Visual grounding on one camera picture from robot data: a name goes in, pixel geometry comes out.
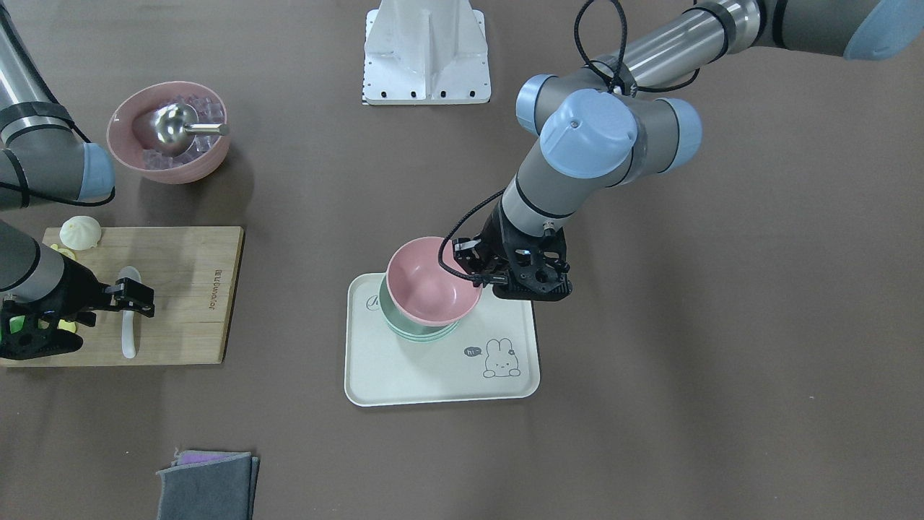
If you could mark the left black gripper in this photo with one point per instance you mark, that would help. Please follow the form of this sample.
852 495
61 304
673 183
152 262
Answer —
494 237

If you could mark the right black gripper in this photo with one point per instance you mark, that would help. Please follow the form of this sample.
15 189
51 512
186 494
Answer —
78 290

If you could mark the white ceramic spoon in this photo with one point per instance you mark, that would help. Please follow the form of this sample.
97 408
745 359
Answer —
128 344

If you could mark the small pink bowl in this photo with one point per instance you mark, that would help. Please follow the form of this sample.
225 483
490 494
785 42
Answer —
423 290

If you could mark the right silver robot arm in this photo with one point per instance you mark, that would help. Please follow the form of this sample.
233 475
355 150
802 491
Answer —
45 158

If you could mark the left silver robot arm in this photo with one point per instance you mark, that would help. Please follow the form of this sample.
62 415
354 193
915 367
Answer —
610 122

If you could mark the large pink ice bowl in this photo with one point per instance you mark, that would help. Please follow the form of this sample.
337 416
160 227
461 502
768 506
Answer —
205 154

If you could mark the bamboo cutting board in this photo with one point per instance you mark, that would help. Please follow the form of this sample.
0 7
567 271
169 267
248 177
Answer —
192 271

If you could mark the yellow plastic knife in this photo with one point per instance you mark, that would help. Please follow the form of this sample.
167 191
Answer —
63 324

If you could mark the cream rabbit tray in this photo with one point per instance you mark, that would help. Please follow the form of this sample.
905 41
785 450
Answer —
491 354

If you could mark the stacked green bowls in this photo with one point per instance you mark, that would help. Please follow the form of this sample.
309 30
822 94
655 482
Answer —
403 326

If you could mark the metal ice scoop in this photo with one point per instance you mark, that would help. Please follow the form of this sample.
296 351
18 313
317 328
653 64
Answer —
171 129

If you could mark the grey folded cloth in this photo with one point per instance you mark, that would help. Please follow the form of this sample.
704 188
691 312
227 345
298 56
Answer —
208 485

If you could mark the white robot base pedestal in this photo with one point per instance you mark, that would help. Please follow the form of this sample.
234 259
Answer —
425 53

